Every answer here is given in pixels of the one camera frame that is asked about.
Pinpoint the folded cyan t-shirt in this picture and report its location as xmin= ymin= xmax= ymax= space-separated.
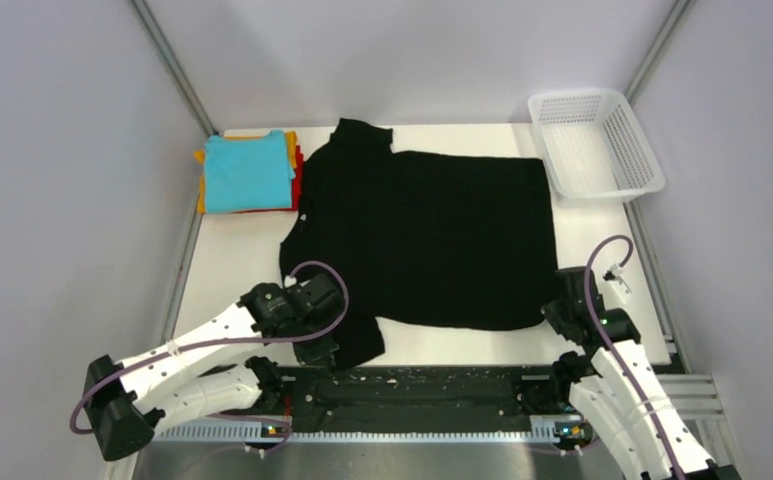
xmin=201 ymin=129 xmax=296 ymax=216

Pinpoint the white plastic basket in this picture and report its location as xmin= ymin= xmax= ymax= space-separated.
xmin=527 ymin=88 xmax=666 ymax=206

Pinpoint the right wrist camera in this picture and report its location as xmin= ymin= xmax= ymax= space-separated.
xmin=603 ymin=264 xmax=633 ymax=304

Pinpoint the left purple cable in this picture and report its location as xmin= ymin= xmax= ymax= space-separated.
xmin=69 ymin=260 xmax=351 ymax=458

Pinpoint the white slotted cable duct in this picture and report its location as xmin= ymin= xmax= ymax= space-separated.
xmin=155 ymin=420 xmax=586 ymax=444

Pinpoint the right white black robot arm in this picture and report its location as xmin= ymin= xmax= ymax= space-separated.
xmin=520 ymin=267 xmax=740 ymax=479

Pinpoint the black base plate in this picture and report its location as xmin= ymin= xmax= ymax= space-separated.
xmin=220 ymin=365 xmax=616 ymax=439

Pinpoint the folded yellow t-shirt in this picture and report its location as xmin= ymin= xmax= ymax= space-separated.
xmin=193 ymin=131 xmax=301 ymax=217

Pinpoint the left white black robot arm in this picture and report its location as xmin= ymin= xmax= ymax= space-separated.
xmin=69 ymin=264 xmax=349 ymax=462

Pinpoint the black t-shirt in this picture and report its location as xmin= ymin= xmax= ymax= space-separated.
xmin=279 ymin=118 xmax=558 ymax=369

